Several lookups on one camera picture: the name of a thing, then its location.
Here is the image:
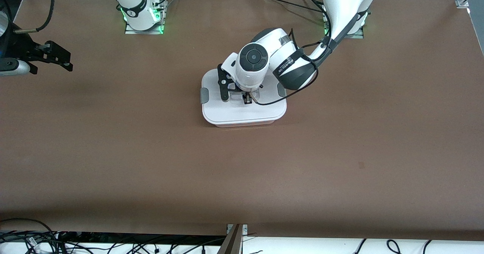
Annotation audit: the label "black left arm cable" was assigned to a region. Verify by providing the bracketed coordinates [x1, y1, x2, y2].
[251, 0, 335, 106]

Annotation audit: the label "brown table cover sheet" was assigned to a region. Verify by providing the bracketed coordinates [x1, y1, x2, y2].
[0, 0, 484, 242]

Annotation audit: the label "pink translucent plastic box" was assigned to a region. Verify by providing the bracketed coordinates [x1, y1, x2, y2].
[213, 119, 276, 128]

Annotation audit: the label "black cable across table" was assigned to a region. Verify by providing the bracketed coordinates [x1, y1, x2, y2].
[259, 0, 329, 14]

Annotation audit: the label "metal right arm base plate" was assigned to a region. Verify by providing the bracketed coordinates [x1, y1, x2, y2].
[125, 0, 164, 34]

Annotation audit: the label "tangled black cables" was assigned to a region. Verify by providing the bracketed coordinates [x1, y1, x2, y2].
[0, 218, 227, 254]

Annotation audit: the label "white box lid grey clips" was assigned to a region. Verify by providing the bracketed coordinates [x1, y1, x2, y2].
[200, 68, 287, 124]

